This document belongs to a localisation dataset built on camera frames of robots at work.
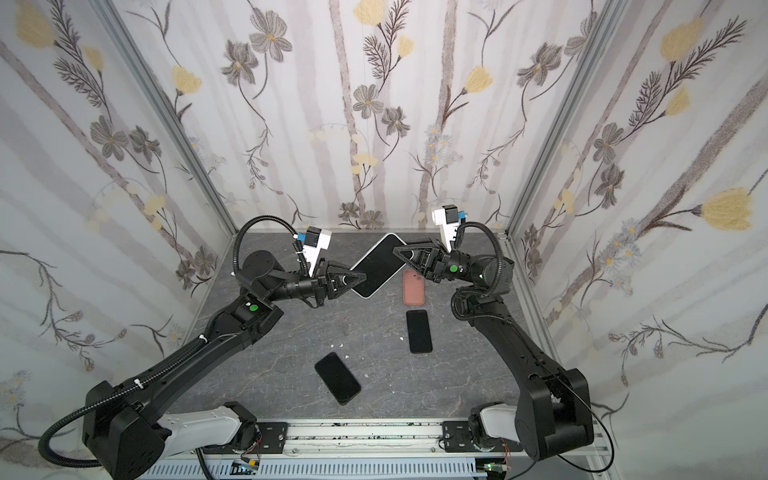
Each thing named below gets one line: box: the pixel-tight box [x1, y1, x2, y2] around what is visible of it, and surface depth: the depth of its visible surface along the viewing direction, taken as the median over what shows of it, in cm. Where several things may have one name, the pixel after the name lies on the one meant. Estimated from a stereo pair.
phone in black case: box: [314, 352, 362, 406], surface depth 87 cm
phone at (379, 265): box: [350, 233, 407, 299], surface depth 59 cm
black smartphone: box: [406, 309, 433, 353], surface depth 95 cm
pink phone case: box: [403, 269, 425, 306], surface depth 103 cm
